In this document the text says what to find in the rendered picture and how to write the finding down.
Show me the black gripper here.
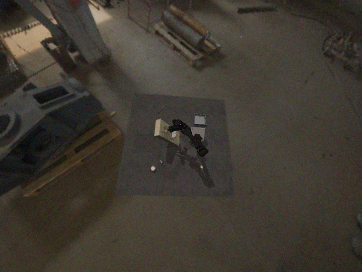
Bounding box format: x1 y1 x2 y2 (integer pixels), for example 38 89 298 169
167 125 180 133

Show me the beige flat service panel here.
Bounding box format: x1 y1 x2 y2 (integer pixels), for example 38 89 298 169
154 119 180 146

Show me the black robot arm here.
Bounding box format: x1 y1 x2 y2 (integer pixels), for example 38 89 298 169
172 119 208 157

